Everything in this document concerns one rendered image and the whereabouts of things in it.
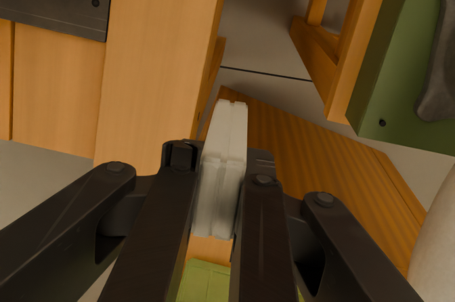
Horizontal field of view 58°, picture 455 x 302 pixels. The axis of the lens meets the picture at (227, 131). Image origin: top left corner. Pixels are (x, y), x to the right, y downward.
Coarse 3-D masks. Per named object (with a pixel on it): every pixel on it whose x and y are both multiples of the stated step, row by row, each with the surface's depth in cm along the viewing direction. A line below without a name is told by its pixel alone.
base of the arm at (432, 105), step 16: (448, 0) 47; (448, 16) 47; (448, 32) 48; (432, 48) 50; (448, 48) 48; (432, 64) 50; (448, 64) 48; (432, 80) 50; (448, 80) 48; (432, 96) 51; (448, 96) 50; (416, 112) 53; (432, 112) 52; (448, 112) 51
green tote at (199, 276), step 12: (192, 264) 80; (204, 264) 82; (216, 264) 82; (192, 276) 78; (204, 276) 78; (216, 276) 79; (228, 276) 80; (180, 288) 80; (192, 288) 75; (204, 288) 76; (216, 288) 76; (228, 288) 77; (180, 300) 72; (192, 300) 72; (204, 300) 73; (216, 300) 74; (300, 300) 80
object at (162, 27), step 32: (128, 0) 54; (160, 0) 54; (192, 0) 53; (128, 32) 56; (160, 32) 55; (192, 32) 55; (128, 64) 57; (160, 64) 57; (192, 64) 57; (128, 96) 59; (160, 96) 59; (192, 96) 58; (128, 128) 61; (160, 128) 60; (192, 128) 61; (96, 160) 63; (128, 160) 63; (160, 160) 62
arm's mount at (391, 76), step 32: (384, 0) 56; (416, 0) 49; (384, 32) 53; (416, 32) 50; (384, 64) 52; (416, 64) 51; (352, 96) 61; (384, 96) 53; (416, 96) 53; (384, 128) 55; (416, 128) 54; (448, 128) 54
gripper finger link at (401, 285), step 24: (312, 192) 12; (312, 216) 11; (336, 216) 11; (336, 240) 10; (360, 240) 10; (336, 264) 10; (360, 264) 10; (384, 264) 10; (312, 288) 11; (336, 288) 10; (360, 288) 9; (384, 288) 9; (408, 288) 9
